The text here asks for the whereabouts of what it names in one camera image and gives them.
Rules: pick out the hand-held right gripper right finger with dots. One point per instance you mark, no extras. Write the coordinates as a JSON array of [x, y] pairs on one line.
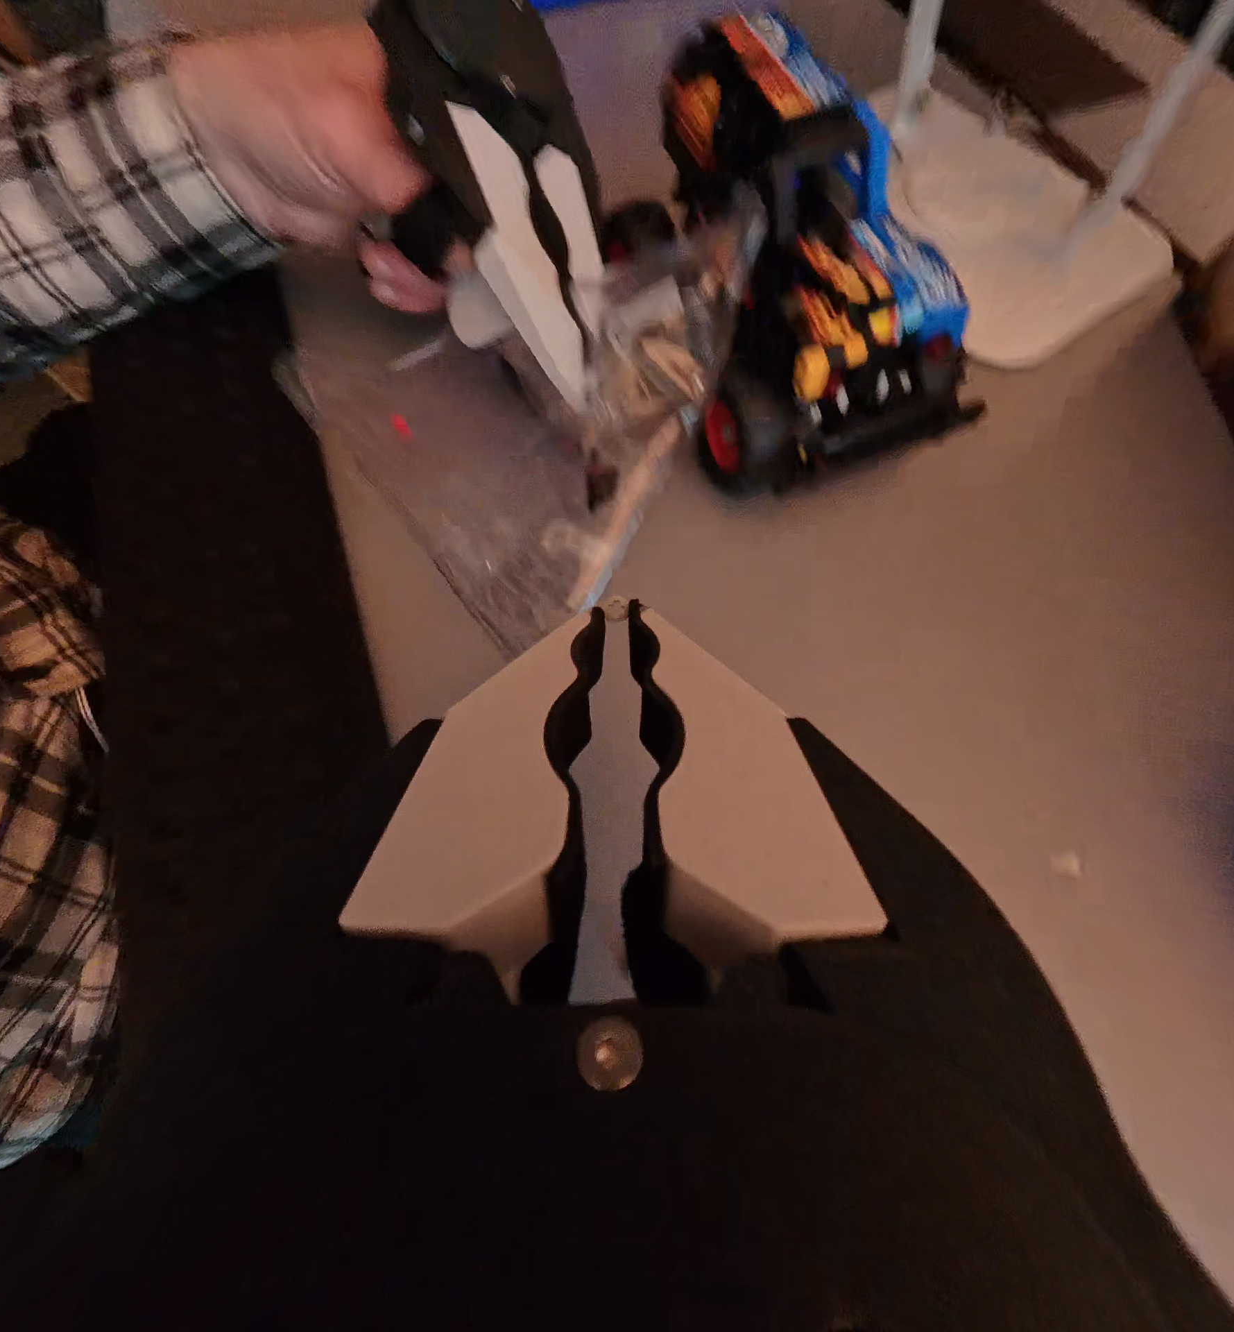
[[762, 832]]

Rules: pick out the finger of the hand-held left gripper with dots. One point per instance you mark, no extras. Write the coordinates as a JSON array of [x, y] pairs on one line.
[[533, 312], [574, 220]]

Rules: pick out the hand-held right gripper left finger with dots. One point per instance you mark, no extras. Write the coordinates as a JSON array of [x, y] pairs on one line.
[[460, 832]]

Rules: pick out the person's left forearm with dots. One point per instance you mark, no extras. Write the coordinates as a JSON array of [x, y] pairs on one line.
[[75, 208]]

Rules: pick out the grey desk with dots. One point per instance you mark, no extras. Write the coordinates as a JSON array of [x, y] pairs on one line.
[[990, 677]]

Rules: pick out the person's left hand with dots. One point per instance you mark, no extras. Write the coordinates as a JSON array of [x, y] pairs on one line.
[[282, 136]]

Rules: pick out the crinkled printed plastic bag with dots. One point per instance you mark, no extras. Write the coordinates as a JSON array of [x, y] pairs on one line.
[[470, 500]]

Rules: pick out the flame-printed toy monster truck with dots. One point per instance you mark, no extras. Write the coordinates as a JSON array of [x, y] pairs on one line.
[[834, 261]]

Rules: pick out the black perforated chair armrest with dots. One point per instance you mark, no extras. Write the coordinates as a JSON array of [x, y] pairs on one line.
[[210, 625]]

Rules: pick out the white book stand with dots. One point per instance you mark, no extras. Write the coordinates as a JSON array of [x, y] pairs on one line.
[[1022, 261]]

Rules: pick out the wooden panel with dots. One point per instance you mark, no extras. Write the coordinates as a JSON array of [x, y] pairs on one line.
[[12, 427]]

